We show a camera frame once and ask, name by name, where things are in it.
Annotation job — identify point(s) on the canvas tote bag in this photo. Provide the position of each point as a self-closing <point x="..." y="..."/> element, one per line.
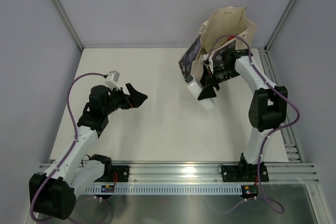
<point x="212" y="38"/>

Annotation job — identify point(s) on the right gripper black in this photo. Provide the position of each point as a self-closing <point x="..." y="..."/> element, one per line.
<point x="208" y="91"/>

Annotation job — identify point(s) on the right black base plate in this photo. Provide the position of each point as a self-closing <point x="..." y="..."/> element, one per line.
<point x="234" y="173"/>

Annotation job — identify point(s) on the clear bottle black cap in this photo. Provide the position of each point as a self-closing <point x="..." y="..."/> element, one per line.
<point x="195" y="88"/>

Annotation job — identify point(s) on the white slotted cable duct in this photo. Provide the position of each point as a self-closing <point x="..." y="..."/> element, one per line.
<point x="163" y="190"/>

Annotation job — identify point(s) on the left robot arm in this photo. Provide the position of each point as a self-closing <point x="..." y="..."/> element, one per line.
<point x="54" y="193"/>

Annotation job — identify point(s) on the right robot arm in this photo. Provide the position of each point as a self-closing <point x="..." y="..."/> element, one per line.
<point x="267" y="111"/>

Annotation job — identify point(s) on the aluminium front rail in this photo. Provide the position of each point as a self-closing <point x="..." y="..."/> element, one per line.
<point x="171" y="173"/>

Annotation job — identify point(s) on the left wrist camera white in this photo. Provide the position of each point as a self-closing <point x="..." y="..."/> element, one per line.
<point x="111" y="80"/>

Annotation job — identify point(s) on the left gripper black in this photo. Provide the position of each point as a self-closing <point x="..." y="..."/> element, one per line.
<point x="134" y="100"/>

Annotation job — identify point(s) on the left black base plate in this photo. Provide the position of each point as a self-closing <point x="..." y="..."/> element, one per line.
<point x="116" y="173"/>

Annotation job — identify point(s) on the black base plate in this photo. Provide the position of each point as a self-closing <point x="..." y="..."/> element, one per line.
<point x="116" y="173"/>
<point x="234" y="173"/>

